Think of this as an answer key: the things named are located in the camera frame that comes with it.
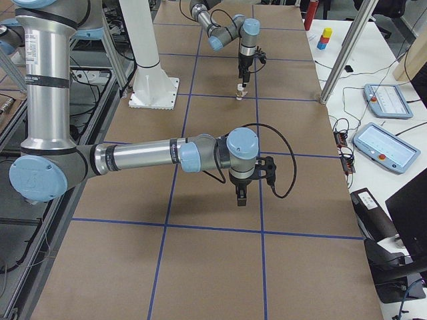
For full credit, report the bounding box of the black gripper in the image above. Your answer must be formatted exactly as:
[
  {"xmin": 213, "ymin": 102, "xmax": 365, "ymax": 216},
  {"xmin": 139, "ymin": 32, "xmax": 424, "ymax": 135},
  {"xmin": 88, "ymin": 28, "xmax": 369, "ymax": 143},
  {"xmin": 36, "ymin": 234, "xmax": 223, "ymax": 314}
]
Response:
[
  {"xmin": 230, "ymin": 175, "xmax": 252, "ymax": 207},
  {"xmin": 238, "ymin": 55, "xmax": 254, "ymax": 88}
]

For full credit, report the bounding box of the PPR valve with metal handle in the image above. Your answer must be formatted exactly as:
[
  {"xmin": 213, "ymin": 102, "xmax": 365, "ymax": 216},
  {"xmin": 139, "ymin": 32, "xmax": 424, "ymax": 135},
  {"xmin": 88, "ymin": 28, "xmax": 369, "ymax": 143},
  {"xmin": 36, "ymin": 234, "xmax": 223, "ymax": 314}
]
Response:
[{"xmin": 236, "ymin": 83, "xmax": 248, "ymax": 101}]

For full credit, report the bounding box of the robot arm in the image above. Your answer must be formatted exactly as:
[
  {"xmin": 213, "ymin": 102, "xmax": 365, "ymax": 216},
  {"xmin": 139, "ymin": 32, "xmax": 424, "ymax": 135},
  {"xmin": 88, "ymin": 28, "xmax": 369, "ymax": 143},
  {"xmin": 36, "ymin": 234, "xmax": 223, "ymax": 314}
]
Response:
[
  {"xmin": 9, "ymin": 1, "xmax": 260, "ymax": 206},
  {"xmin": 189, "ymin": 1, "xmax": 266, "ymax": 88}
]

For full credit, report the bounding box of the blue wooden block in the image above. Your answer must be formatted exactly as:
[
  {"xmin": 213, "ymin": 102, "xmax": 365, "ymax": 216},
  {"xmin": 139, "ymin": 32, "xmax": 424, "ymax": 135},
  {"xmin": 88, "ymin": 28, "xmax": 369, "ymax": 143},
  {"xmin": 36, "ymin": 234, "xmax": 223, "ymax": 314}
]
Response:
[{"xmin": 316, "ymin": 41, "xmax": 328, "ymax": 50}]

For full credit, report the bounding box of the red wooden block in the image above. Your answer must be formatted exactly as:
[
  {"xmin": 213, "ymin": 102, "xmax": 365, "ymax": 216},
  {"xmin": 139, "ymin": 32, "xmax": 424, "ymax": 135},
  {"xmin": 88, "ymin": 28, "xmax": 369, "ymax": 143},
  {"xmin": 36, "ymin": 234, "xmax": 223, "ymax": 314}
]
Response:
[{"xmin": 319, "ymin": 35, "xmax": 330, "ymax": 43}]

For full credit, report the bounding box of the yellow wooden block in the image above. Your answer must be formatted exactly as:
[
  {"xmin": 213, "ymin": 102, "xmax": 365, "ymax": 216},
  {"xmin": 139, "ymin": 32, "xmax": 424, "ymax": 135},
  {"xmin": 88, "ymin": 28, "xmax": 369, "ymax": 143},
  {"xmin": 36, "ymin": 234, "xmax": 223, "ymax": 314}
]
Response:
[{"xmin": 322, "ymin": 27, "xmax": 333, "ymax": 41}]

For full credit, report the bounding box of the red cylinder tube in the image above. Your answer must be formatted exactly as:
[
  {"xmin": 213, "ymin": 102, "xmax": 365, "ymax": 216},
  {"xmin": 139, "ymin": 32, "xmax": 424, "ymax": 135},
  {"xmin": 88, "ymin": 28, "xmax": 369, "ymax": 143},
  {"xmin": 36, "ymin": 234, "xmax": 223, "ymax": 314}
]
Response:
[{"xmin": 304, "ymin": 0, "xmax": 319, "ymax": 31}]

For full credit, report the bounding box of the brown paper table cover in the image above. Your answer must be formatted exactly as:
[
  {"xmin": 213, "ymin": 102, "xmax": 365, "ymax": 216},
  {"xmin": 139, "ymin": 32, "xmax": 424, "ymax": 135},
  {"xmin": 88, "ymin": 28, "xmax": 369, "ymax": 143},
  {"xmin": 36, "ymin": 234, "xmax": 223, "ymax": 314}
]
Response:
[{"xmin": 32, "ymin": 1, "xmax": 382, "ymax": 319}]

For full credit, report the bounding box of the small black box device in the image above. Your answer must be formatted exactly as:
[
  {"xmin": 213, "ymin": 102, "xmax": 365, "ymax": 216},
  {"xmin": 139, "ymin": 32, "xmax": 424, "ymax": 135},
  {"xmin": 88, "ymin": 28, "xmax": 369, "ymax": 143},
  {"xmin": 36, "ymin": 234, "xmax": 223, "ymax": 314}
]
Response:
[{"xmin": 344, "ymin": 65, "xmax": 354, "ymax": 73}]

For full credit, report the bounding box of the far teach pendant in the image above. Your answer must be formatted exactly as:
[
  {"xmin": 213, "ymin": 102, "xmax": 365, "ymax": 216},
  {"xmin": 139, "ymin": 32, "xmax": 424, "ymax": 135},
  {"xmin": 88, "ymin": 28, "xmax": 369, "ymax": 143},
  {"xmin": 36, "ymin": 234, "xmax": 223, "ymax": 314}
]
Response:
[{"xmin": 364, "ymin": 83, "xmax": 413, "ymax": 119}]

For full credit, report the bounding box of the teach pendant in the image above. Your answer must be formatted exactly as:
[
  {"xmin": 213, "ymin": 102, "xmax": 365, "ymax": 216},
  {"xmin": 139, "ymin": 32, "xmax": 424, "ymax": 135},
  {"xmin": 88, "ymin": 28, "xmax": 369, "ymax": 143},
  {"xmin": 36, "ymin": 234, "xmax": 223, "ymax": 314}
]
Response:
[
  {"xmin": 353, "ymin": 123, "xmax": 421, "ymax": 174},
  {"xmin": 364, "ymin": 83, "xmax": 413, "ymax": 119}
]

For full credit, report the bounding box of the near teach pendant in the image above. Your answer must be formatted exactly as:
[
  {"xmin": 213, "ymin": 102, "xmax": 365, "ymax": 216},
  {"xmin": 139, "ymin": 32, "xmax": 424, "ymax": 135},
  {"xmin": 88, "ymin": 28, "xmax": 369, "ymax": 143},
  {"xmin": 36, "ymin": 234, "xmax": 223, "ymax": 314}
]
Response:
[{"xmin": 353, "ymin": 123, "xmax": 421, "ymax": 174}]

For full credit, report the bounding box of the black monitor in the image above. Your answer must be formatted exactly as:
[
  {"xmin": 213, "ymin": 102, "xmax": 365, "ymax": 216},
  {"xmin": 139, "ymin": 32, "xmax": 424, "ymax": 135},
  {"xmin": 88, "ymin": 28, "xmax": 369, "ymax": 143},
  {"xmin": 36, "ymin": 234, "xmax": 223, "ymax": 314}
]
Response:
[{"xmin": 386, "ymin": 169, "xmax": 427, "ymax": 260}]

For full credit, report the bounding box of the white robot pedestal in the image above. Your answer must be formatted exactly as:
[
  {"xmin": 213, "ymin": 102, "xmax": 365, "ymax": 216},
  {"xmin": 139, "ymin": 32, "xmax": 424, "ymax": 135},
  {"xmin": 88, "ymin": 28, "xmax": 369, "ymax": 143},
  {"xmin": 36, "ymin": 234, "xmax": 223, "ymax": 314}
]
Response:
[{"xmin": 121, "ymin": 1, "xmax": 179, "ymax": 110}]

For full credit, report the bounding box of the circuit board with wires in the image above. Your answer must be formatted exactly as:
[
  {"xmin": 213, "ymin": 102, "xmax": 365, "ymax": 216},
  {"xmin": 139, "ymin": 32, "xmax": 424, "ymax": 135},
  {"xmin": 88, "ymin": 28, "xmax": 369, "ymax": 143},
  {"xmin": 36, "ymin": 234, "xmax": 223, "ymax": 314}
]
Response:
[{"xmin": 334, "ymin": 131, "xmax": 356, "ymax": 176}]

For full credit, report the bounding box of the aluminium frame post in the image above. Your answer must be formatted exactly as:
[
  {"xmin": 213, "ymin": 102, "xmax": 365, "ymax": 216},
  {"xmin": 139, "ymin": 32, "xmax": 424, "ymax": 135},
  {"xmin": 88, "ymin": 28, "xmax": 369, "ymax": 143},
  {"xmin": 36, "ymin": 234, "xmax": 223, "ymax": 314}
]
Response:
[{"xmin": 320, "ymin": 0, "xmax": 378, "ymax": 105}]

